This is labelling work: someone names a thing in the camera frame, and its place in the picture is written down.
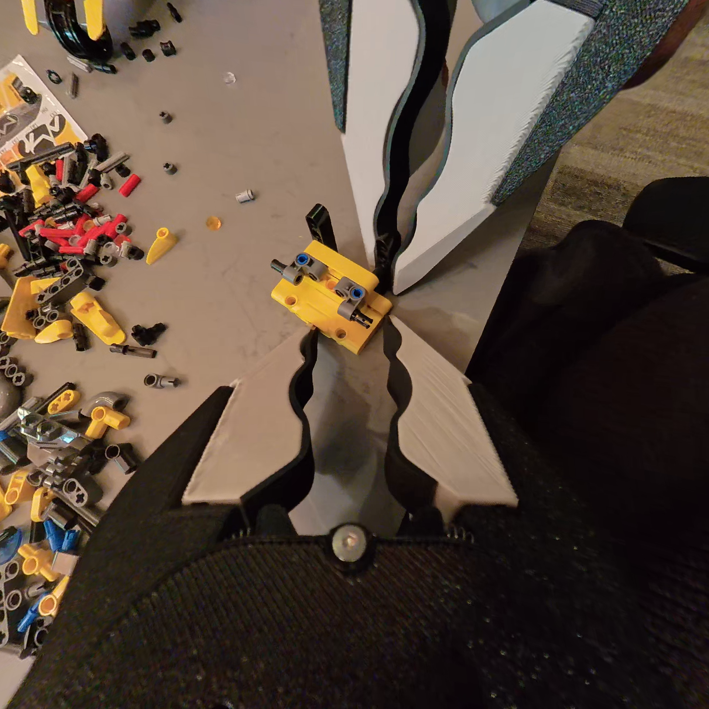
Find person's right hand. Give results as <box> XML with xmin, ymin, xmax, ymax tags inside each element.
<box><xmin>623</xmin><ymin>11</ymin><xmax>686</xmax><ymax>92</ymax></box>

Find black chair seat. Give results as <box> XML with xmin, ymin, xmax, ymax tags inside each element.
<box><xmin>623</xmin><ymin>176</ymin><xmax>709</xmax><ymax>273</ymax></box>

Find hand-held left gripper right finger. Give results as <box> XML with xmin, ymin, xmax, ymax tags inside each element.
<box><xmin>382</xmin><ymin>320</ymin><xmax>520</xmax><ymax>525</ymax></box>

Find black beam with pins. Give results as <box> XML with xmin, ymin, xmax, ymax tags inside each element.
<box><xmin>305</xmin><ymin>203</ymin><xmax>339</xmax><ymax>253</ymax></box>
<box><xmin>373</xmin><ymin>233</ymin><xmax>403</xmax><ymax>292</ymax></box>

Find person's dark clothing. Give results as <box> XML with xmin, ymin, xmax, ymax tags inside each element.
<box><xmin>464</xmin><ymin>220</ymin><xmax>709</xmax><ymax>709</ymax></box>

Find yellow grey sticker sheet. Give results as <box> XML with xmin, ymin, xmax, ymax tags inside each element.
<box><xmin>0</xmin><ymin>54</ymin><xmax>89</xmax><ymax>167</ymax></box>

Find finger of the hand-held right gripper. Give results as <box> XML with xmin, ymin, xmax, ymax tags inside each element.
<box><xmin>392</xmin><ymin>0</ymin><xmax>595</xmax><ymax>294</ymax></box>
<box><xmin>340</xmin><ymin>0</ymin><xmax>451</xmax><ymax>268</ymax></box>

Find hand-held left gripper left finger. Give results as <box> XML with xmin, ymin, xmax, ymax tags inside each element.
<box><xmin>182</xmin><ymin>328</ymin><xmax>319</xmax><ymax>507</ymax></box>

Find yellow brick assembly grey connectors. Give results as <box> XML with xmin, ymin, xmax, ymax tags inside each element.
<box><xmin>270</xmin><ymin>239</ymin><xmax>393</xmax><ymax>355</ymax></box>

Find yellow cone tooth piece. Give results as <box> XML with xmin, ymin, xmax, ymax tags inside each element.
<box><xmin>145</xmin><ymin>227</ymin><xmax>178</xmax><ymax>266</ymax></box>

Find yellow toy vehicle model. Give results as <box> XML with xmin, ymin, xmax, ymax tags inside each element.
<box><xmin>19</xmin><ymin>0</ymin><xmax>115</xmax><ymax>59</ymax></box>

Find pile of building brick pieces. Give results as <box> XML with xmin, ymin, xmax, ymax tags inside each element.
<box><xmin>0</xmin><ymin>133</ymin><xmax>185</xmax><ymax>660</ymax></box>

